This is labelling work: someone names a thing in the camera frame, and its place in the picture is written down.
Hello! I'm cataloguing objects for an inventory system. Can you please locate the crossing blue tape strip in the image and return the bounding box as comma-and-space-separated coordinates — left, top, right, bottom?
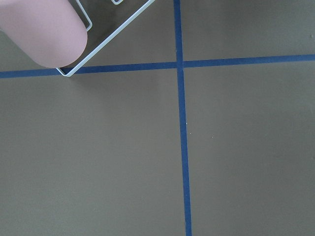
173, 0, 192, 236

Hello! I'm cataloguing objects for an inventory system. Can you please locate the pink cylindrical cup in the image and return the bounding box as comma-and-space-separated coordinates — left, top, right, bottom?
0, 0, 88, 68

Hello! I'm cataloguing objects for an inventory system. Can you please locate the white wire rack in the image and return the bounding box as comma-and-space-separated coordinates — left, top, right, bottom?
57, 0, 155, 77

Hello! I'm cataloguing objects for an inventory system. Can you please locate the long blue tape strip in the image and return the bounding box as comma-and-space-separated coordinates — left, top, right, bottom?
0, 54, 315, 79

